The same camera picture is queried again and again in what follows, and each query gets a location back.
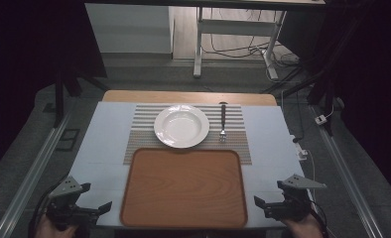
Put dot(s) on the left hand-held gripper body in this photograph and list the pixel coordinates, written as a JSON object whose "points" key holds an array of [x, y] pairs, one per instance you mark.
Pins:
{"points": [[64, 203]]}

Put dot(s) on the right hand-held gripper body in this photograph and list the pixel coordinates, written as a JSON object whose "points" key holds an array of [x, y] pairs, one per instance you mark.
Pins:
{"points": [[291, 205]]}

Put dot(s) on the person's right hand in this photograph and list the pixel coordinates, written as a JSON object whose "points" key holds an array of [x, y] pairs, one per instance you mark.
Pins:
{"points": [[302, 228]]}

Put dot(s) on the person's left hand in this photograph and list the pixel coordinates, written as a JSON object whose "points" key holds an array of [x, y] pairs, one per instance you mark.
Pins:
{"points": [[53, 229]]}

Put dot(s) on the white power strip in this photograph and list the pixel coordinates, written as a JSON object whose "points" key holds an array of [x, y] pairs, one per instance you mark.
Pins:
{"points": [[299, 148]]}

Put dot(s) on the white table cover sheet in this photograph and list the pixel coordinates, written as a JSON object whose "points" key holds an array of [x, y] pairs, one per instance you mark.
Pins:
{"points": [[107, 132]]}

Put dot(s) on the small white adapter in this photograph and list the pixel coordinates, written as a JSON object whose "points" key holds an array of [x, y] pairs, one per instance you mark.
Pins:
{"points": [[320, 119]]}

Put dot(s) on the brown wooden tray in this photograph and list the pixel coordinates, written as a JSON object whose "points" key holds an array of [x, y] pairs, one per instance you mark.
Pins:
{"points": [[183, 188]]}

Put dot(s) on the striped woven placemat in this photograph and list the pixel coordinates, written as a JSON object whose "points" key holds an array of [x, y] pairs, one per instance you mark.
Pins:
{"points": [[144, 132]]}

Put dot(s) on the black stand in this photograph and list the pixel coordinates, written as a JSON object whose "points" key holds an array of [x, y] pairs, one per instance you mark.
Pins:
{"points": [[64, 86], [325, 82]]}

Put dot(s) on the white deep plate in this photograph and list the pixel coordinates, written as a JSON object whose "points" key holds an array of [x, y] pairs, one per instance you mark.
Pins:
{"points": [[181, 126]]}

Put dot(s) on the white cabinet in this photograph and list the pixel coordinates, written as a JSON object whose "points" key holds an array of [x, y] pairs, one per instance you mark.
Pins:
{"points": [[128, 28]]}

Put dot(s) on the aluminium rail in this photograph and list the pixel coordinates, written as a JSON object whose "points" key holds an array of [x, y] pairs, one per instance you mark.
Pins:
{"points": [[31, 178], [345, 175]]}

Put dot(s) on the white metal desk frame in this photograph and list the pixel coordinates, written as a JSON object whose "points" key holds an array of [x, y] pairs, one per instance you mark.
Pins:
{"points": [[236, 28]]}

